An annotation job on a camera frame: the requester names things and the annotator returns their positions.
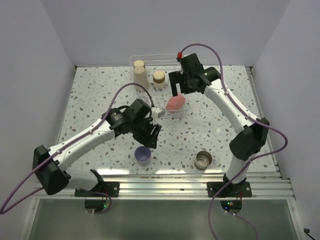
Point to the beige plastic cup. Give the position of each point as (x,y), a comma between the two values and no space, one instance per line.
(140,76)

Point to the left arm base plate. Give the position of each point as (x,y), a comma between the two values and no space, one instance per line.
(110,188)

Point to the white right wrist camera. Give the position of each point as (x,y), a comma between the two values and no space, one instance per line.
(179,56)

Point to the steel cup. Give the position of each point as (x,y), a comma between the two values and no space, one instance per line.
(203,160)
(159,79)
(139,63)

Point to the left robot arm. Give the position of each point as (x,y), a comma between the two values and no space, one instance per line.
(51,164)

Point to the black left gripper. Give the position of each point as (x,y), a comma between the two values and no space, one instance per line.
(149,139)

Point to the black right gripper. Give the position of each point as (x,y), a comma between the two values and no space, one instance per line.
(177,77)

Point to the lilac plastic cup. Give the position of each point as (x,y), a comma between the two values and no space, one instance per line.
(143,156)

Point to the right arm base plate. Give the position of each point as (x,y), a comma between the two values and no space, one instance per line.
(231,191)

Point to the clear wire dish rack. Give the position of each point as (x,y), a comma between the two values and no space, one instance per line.
(152,71)

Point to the coral red plastic cup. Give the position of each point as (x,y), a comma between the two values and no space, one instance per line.
(175,103)

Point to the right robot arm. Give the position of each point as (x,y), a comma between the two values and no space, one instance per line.
(251,132)

